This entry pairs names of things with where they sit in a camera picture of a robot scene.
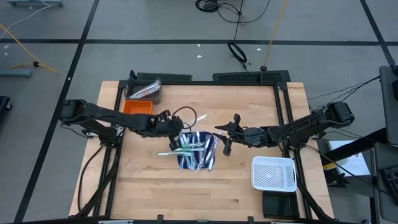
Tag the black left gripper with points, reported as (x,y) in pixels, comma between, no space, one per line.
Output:
(169,127)

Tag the black plastic tray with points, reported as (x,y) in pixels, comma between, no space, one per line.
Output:
(280,205)

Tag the black diagonal beam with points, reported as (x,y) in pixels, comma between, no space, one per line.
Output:
(357,146)

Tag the white perforated plastic basket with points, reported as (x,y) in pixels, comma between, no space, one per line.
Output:
(273,174)

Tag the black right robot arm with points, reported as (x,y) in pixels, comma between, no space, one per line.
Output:
(311,124)

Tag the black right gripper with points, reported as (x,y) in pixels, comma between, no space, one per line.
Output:
(252,137)

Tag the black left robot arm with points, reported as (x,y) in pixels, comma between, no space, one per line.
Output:
(102,115)

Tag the grey metal floor base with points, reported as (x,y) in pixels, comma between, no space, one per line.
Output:
(15,73)
(34,2)

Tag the black metal table frame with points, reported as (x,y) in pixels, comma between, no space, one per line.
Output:
(217,83)

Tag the black caster foot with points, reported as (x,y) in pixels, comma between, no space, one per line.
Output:
(4,102)

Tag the blue toothbrush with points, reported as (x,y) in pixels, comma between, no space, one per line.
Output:
(191,161)
(182,163)

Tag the black perforated panel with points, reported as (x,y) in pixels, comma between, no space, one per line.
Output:
(248,76)

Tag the green toothbrush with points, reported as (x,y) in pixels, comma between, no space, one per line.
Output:
(168,153)
(189,145)
(202,118)

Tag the grey translucent plastic bin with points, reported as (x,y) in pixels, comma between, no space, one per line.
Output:
(157,99)

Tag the black flat plate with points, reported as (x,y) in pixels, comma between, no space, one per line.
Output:
(168,77)

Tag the orange plastic basket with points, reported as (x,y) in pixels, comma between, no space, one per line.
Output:
(138,106)

